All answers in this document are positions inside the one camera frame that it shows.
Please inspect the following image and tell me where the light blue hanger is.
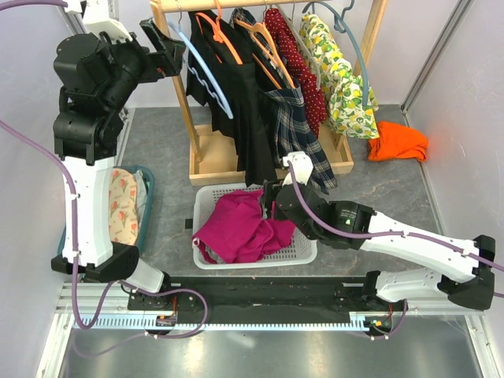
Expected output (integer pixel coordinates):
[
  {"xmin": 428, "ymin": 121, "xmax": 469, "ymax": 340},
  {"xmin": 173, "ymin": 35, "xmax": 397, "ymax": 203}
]
[{"xmin": 165, "ymin": 19, "xmax": 234, "ymax": 120}]

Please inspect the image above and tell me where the black skirt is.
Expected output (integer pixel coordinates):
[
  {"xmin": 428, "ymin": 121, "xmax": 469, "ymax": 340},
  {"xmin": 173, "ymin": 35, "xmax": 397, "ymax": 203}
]
[{"xmin": 186, "ymin": 10, "xmax": 276, "ymax": 185}]

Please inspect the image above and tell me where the magenta pleated skirt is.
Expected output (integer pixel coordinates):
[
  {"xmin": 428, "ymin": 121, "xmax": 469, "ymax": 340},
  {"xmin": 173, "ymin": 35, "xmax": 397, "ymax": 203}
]
[{"xmin": 192, "ymin": 190, "xmax": 295, "ymax": 264}]

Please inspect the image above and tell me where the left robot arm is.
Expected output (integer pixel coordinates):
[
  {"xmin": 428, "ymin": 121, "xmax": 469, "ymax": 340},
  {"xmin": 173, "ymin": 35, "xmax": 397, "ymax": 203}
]
[{"xmin": 51, "ymin": 19, "xmax": 186, "ymax": 309}]

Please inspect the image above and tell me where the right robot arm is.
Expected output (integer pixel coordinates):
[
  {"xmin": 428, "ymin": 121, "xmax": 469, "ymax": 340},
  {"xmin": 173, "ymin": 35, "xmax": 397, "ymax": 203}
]
[{"xmin": 259, "ymin": 181, "xmax": 495, "ymax": 310}]

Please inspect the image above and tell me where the navy plaid skirt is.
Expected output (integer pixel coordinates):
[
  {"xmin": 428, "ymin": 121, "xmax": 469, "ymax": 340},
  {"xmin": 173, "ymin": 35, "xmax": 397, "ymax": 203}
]
[{"xmin": 230, "ymin": 8, "xmax": 337, "ymax": 194}]

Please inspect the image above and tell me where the grey hanger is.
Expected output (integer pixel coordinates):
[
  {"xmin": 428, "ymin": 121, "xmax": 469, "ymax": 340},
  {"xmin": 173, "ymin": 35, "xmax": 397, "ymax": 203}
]
[{"xmin": 275, "ymin": 0, "xmax": 322, "ymax": 91}]

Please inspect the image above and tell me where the blue-grey hanger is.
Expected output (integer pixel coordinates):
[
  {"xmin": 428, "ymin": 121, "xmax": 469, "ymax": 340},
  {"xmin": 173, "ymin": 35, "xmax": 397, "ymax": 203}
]
[{"xmin": 302, "ymin": 0, "xmax": 369, "ymax": 106}]

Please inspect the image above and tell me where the white plastic laundry basket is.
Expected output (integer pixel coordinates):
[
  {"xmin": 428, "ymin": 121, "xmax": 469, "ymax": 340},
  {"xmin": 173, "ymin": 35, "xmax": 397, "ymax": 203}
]
[{"xmin": 192, "ymin": 183, "xmax": 317, "ymax": 270}]

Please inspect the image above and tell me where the wooden clothes rack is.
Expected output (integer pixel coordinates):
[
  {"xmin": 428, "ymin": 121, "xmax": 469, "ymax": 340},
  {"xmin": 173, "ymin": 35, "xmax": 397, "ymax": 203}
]
[{"xmin": 150, "ymin": 0, "xmax": 388, "ymax": 186}]

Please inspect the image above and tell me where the lemon print garment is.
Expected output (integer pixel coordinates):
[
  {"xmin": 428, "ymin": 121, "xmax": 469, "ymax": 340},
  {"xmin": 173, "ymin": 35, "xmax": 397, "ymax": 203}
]
[{"xmin": 299, "ymin": 13, "xmax": 380, "ymax": 139}]

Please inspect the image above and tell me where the teal plastic tub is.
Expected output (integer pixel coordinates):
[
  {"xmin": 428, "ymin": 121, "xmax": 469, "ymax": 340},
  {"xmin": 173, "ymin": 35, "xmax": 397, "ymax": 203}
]
[{"xmin": 57, "ymin": 157, "xmax": 155, "ymax": 264}]

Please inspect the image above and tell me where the orange cloth on floor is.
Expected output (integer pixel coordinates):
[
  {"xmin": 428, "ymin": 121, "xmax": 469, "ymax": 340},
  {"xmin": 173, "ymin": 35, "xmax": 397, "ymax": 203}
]
[{"xmin": 368, "ymin": 120, "xmax": 428, "ymax": 162}]

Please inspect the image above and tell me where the red polka dot garment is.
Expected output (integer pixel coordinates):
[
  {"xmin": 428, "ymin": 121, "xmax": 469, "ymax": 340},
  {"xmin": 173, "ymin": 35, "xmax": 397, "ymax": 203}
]
[{"xmin": 264, "ymin": 8, "xmax": 328, "ymax": 137}]

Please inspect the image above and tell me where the floral tulip cloth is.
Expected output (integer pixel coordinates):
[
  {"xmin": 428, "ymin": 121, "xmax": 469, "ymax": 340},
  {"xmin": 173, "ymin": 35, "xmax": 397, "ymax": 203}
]
[{"xmin": 109, "ymin": 168, "xmax": 147, "ymax": 246}]

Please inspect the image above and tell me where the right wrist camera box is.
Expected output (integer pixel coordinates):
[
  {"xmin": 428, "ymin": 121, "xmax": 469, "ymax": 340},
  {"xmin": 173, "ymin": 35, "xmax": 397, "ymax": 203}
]
[{"xmin": 282, "ymin": 151, "xmax": 313, "ymax": 186}]

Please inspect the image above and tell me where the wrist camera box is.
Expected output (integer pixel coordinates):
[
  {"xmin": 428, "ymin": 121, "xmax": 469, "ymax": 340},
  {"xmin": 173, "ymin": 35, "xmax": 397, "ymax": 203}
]
[
  {"xmin": 282, "ymin": 151, "xmax": 313, "ymax": 186},
  {"xmin": 61, "ymin": 0, "xmax": 132, "ymax": 43}
]

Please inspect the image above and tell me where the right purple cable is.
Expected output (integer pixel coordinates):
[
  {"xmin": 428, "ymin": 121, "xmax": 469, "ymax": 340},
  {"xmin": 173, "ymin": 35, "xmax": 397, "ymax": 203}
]
[{"xmin": 286, "ymin": 159, "xmax": 504, "ymax": 342}]

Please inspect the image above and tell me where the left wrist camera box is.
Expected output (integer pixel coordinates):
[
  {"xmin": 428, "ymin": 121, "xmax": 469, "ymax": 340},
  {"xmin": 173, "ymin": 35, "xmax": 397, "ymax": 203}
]
[{"xmin": 61, "ymin": 0, "xmax": 132, "ymax": 43}]

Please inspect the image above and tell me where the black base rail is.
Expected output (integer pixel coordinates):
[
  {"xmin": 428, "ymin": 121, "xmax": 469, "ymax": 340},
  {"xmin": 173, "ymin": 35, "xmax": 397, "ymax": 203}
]
[{"xmin": 127, "ymin": 276, "xmax": 406, "ymax": 323}]

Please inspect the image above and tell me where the white slotted cable duct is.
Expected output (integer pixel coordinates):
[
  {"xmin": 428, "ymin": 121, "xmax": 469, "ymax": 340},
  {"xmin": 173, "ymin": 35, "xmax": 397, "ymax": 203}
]
[{"xmin": 92, "ymin": 313, "xmax": 371, "ymax": 332}]

